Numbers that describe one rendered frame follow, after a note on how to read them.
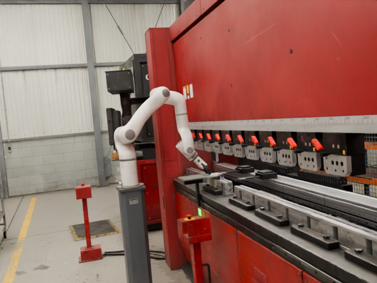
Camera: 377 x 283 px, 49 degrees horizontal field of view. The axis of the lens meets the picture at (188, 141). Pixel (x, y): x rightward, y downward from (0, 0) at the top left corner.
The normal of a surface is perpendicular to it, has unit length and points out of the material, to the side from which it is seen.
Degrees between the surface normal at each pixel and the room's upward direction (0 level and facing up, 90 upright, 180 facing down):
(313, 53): 90
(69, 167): 90
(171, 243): 90
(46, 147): 90
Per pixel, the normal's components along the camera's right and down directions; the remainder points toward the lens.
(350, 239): -0.96, 0.10
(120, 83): 0.09, 0.05
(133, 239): 0.30, 0.03
